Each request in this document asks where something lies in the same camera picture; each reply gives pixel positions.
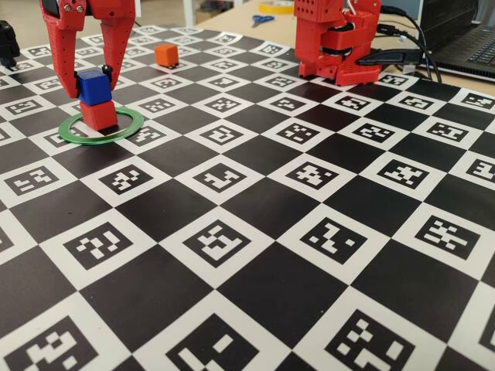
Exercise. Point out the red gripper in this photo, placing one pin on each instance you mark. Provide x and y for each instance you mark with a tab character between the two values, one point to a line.
112	8

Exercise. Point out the yellow tape roll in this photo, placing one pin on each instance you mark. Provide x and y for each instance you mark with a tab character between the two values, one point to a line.
270	7

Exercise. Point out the black camera stand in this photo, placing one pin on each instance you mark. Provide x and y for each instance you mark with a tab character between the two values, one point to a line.
7	42

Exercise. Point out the black laptop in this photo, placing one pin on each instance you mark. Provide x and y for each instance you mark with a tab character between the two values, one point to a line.
456	31

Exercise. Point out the orange cube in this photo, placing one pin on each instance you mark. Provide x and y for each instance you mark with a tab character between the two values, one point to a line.
166	55

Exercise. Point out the blue cube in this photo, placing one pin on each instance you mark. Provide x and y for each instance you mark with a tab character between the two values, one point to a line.
94	87

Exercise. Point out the black white marker checkerboard mat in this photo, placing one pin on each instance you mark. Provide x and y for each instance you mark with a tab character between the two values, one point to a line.
251	309

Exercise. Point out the red cube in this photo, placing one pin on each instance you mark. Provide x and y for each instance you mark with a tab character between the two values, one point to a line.
98	116

